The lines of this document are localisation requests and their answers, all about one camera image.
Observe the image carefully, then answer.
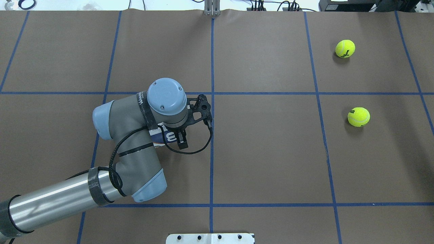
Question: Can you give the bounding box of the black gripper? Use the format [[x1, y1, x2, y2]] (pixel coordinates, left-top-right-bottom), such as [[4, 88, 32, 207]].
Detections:
[[174, 125, 189, 150]]

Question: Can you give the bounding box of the white blue tennis ball can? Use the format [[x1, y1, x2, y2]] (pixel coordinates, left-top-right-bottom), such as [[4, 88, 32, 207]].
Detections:
[[149, 123, 177, 148]]

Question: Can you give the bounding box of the yellow tennis ball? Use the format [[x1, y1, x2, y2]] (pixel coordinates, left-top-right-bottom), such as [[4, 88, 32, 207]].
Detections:
[[335, 40, 356, 58], [347, 107, 371, 127]]

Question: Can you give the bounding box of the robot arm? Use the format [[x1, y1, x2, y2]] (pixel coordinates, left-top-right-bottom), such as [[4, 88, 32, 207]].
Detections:
[[1, 78, 189, 243]]

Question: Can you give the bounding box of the grey USB hub left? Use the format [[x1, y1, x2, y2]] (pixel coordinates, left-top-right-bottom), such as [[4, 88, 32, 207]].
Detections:
[[246, 6, 267, 12]]

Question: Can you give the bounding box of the grey usb hub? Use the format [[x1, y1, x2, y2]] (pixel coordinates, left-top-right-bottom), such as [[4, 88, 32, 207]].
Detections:
[[246, 6, 267, 12], [282, 6, 303, 12]]

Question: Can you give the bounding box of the grey USB hub right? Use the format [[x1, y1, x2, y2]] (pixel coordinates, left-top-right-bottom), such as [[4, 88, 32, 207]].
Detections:
[[282, 6, 303, 12]]

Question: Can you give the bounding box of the black box with label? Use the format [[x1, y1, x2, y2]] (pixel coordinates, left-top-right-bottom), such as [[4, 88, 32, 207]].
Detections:
[[318, 0, 376, 12]]

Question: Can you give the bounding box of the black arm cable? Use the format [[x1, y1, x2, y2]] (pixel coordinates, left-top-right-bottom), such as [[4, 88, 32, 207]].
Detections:
[[108, 120, 214, 197]]

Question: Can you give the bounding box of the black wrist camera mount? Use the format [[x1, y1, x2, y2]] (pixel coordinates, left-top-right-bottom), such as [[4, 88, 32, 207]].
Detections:
[[184, 94, 213, 129]]

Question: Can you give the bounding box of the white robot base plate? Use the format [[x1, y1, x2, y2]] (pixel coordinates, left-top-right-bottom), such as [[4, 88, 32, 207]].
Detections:
[[165, 233, 256, 244]]

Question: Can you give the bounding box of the aluminium frame post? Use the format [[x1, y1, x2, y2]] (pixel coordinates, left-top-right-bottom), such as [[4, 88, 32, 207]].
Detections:
[[203, 0, 221, 17]]

